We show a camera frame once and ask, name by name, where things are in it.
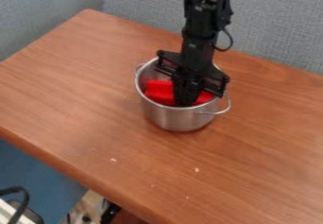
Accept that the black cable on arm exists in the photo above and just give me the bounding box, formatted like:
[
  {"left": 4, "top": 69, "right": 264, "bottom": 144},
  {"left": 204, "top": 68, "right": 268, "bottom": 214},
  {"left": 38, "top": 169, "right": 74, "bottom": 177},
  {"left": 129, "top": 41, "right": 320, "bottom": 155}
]
[{"left": 212, "top": 27, "right": 233, "bottom": 53}]

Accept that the black chair frame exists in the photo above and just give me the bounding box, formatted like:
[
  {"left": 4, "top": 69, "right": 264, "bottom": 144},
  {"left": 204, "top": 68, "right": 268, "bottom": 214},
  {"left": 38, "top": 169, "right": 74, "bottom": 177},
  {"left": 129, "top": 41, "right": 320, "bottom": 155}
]
[{"left": 0, "top": 186, "right": 44, "bottom": 224}]

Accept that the metal pot with handles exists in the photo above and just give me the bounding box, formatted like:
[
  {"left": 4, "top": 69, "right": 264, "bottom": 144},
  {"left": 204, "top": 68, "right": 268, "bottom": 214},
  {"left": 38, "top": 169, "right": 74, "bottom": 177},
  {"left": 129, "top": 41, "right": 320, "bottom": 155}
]
[{"left": 135, "top": 59, "right": 232, "bottom": 132}]

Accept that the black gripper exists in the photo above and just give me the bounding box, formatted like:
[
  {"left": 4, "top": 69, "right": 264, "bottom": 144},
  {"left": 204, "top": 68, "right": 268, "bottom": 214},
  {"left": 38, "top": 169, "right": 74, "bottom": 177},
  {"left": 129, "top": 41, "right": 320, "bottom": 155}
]
[{"left": 156, "top": 30, "right": 229, "bottom": 107}]

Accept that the red block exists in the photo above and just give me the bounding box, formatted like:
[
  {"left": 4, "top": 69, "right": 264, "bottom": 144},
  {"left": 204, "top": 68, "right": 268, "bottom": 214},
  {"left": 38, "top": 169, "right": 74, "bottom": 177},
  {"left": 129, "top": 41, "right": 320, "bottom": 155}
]
[{"left": 144, "top": 79, "right": 215, "bottom": 107}]

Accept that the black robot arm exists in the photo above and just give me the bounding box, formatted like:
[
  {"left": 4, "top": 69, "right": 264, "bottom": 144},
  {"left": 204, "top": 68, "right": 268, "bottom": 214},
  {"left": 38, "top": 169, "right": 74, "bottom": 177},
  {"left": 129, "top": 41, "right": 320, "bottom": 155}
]
[{"left": 156, "top": 0, "right": 233, "bottom": 107}]

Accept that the black object under table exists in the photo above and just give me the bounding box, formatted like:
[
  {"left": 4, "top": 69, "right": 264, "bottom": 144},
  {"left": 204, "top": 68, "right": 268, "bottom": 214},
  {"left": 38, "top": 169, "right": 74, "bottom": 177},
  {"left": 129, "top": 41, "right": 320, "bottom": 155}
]
[{"left": 100, "top": 204, "right": 121, "bottom": 224}]

